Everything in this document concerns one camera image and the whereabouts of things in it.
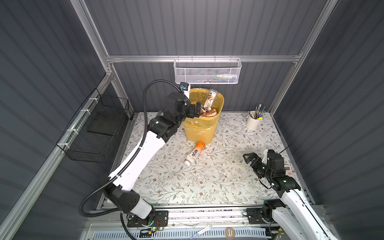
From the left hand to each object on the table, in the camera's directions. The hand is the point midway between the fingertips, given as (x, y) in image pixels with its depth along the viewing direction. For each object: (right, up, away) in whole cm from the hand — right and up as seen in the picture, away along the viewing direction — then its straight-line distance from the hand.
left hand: (190, 100), depth 69 cm
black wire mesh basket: (-49, -17, +2) cm, 51 cm away
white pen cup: (+43, -8, +33) cm, 55 cm away
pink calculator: (+57, -38, +17) cm, 71 cm away
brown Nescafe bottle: (+11, -5, +13) cm, 18 cm away
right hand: (+32, -31, +12) cm, 46 cm away
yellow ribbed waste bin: (+11, -19, +25) cm, 34 cm away
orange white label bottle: (+3, -29, +23) cm, 37 cm away
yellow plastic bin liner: (+2, -13, +17) cm, 22 cm away
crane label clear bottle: (+11, +4, +19) cm, 23 cm away
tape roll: (+20, -64, +1) cm, 67 cm away
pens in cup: (+47, -3, +35) cm, 59 cm away
